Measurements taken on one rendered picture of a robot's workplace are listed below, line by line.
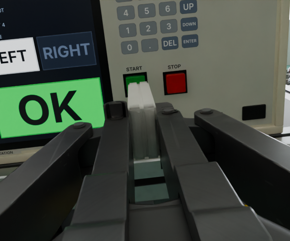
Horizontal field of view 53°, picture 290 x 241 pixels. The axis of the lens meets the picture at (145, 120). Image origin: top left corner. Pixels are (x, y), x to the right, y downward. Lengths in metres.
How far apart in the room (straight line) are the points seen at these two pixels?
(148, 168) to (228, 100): 0.10
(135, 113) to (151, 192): 0.15
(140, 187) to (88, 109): 0.09
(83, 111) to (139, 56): 0.08
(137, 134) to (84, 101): 0.14
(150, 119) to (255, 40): 0.17
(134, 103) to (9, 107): 0.17
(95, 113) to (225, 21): 0.15
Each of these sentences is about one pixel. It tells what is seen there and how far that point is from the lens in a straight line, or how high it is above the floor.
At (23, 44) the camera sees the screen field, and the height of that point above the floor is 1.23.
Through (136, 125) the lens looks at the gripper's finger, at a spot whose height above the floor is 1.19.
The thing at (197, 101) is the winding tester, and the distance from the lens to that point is 0.29.
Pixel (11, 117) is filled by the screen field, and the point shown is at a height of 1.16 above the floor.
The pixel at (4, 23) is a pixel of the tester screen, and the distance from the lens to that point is 0.30.
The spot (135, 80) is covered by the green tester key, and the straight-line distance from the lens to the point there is 0.27.
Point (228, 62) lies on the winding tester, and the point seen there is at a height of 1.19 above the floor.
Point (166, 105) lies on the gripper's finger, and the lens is 0.18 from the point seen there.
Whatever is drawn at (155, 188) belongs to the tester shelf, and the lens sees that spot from 0.29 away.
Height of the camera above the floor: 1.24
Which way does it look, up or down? 19 degrees down
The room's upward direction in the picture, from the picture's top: 6 degrees counter-clockwise
